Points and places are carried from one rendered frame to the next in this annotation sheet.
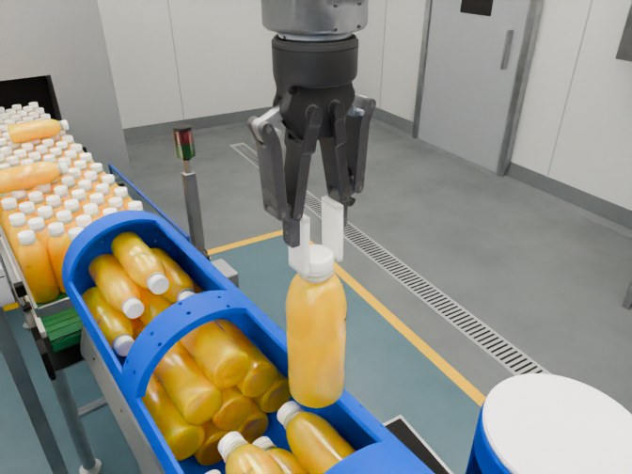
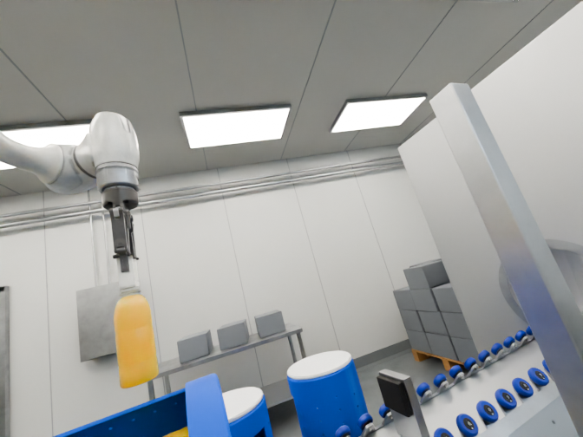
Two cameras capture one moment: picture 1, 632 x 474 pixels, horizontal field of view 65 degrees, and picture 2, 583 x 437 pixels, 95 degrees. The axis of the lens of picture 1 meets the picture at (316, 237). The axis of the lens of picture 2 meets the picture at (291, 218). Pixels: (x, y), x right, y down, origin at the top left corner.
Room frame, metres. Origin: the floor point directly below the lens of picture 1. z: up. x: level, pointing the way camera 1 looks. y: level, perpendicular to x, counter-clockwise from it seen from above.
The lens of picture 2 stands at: (-0.06, 0.49, 1.37)
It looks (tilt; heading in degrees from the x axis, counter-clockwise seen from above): 13 degrees up; 284
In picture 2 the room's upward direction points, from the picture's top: 15 degrees counter-clockwise
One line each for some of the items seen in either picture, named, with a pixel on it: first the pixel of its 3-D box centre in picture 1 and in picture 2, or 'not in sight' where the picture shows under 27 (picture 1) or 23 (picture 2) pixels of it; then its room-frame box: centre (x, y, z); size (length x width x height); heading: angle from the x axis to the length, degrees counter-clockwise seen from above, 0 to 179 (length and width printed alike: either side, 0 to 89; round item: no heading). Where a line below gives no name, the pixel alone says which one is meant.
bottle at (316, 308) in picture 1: (316, 331); (134, 334); (0.46, 0.00, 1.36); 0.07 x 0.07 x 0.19
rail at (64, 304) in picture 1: (119, 284); not in sight; (1.11, 0.53, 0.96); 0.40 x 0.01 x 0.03; 127
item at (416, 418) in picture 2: not in sight; (401, 407); (-0.02, -0.32, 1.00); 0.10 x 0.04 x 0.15; 127
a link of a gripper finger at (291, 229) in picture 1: (283, 225); (123, 259); (0.43, 0.03, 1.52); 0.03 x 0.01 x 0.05; 127
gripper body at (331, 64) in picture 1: (315, 86); (121, 209); (0.46, 0.00, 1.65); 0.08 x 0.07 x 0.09; 127
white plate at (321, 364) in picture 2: not in sight; (318, 363); (0.28, -0.70, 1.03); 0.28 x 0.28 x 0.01
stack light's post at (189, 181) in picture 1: (206, 302); not in sight; (1.57, 0.43, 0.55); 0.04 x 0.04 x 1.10; 37
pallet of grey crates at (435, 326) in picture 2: not in sight; (455, 308); (-0.82, -3.36, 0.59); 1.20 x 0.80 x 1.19; 120
